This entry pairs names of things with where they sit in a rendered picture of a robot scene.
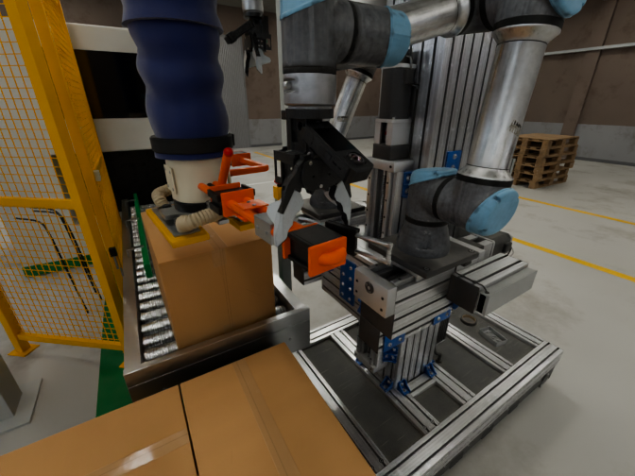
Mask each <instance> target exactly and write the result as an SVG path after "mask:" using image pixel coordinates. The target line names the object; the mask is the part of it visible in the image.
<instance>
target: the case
mask: <svg viewBox="0 0 635 476"><path fill-rule="evenodd" d="M141 216H142V220H143V224H144V228H145V232H146V239H147V242H148V246H149V250H150V254H151V258H152V262H153V265H154V269H155V273H156V277H157V281H158V284H159V287H160V290H161V294H162V297H163V302H164V306H165V309H166V311H167V315H168V318H169V321H170V324H171V328H172V331H173V333H174V336H175V340H176V343H177V346H178V350H180V349H185V348H187V347H190V346H193V345H195V344H198V343H200V342H203V341H206V340H209V339H212V338H215V337H217V336H219V335H222V334H225V333H228V332H232V331H235V330H238V329H241V328H244V327H246V326H248V325H251V324H254V323H257V322H260V321H262V320H265V319H268V318H271V317H273V316H276V308H275V295H274V280H273V267H272V253H271V245H270V244H269V243H267V242H266V241H264V240H263V239H261V238H260V237H259V236H257V235H256V234H255V228H254V229H247V230H243V231H240V230H239V229H237V228H236V227H234V226H233V225H231V224H230V223H227V224H223V225H218V224H217V223H216V222H213V223H211V224H210V223H209V224H208V225H207V224H206V225H205V226H204V225H203V226H202V228H204V229H205V230H206V231H207V232H208V233H209V235H210V239H209V240H205V241H201V242H197V243H193V244H190V245H186V246H180V247H176V248H173V247H172V246H171V245H170V244H169V243H168V242H167V240H166V239H165V238H164V236H163V235H162V233H161V232H160V231H159V229H158V228H157V227H156V225H155V224H154V223H153V222H152V220H151V219H150V218H149V216H148V215H147V214H146V212H141Z"/></svg>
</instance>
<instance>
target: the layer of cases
mask: <svg viewBox="0 0 635 476"><path fill-rule="evenodd" d="M180 390H181V394H180ZM181 395H182V398H181ZM182 400H183V402H182ZM183 404H184V405H183ZM184 408H185V409H184ZM0 476H376V475H375V473H374V472H373V470H372V469H371V467H370V466H369V464H368V463H367V461H366V460H365V458H364V457H363V455H362V454H361V452H360V451H359V449H358V448H356V446H355V445H354V443H353V442H352V440H351V438H350V437H349V435H348V434H347V433H346V431H345V430H344V428H343V427H342V425H341V424H340V422H339V421H338V419H337V418H336V417H335V415H334V413H333V412H332V410H331V409H330V407H329V406H328V404H327V403H326V401H325V400H324V399H323V397H322V396H321V395H320V394H319V392H318V390H317V389H316V387H315V386H314V385H313V383H312V382H311V380H310V379H309V377H308V376H307V374H306V373H305V371H304V370H303V369H302V367H301V366H300V364H299V362H298V361H297V359H296V358H295V356H294V355H293V353H292V352H291V351H290V349H289V348H288V346H287V345H286V343H285V342H283V343H281V344H279V345H276V346H274V347H271V348H267V349H265V350H262V351H260V352H257V353H255V354H252V355H250V356H248V357H246V358H243V359H241V360H238V361H236V362H233V363H231V364H229V365H225V366H222V367H220V368H218V369H216V370H213V371H211V372H208V373H206V374H203V375H201V376H198V377H196V378H194V379H192V380H189V381H187V382H183V383H181V384H180V388H179V386H178V385H175V386H173V387H170V388H168V389H165V390H164V391H161V392H159V393H156V394H154V395H152V396H149V397H147V398H144V399H140V400H138V401H135V402H133V403H131V404H129V405H126V406H124V407H121V408H119V409H116V410H114V411H111V412H109V413H107V414H105V415H102V416H98V417H96V418H93V419H91V420H88V421H86V422H83V423H81V424H79V425H77V426H75V427H72V428H70V429H67V430H65V431H62V432H60V433H56V434H53V435H51V436H48V437H46V438H44V439H42V440H39V441H37V442H34V443H32V444H29V445H27V446H24V447H22V448H20V449H18V450H14V451H11V452H9V453H7V454H4V455H2V456H0Z"/></svg>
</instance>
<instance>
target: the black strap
mask: <svg viewBox="0 0 635 476"><path fill-rule="evenodd" d="M149 140H150V143H151V148H152V151H154V152H156V153H160V154H171V155H189V154H205V153H215V152H221V151H223V150H224V148H226V147H230V148H233V146H234V145H235V143H234V135H233V134H231V133H229V134H228V135H224V136H218V137H209V138H194V139H164V138H158V137H156V136H155V135H151V136H150V137H149Z"/></svg>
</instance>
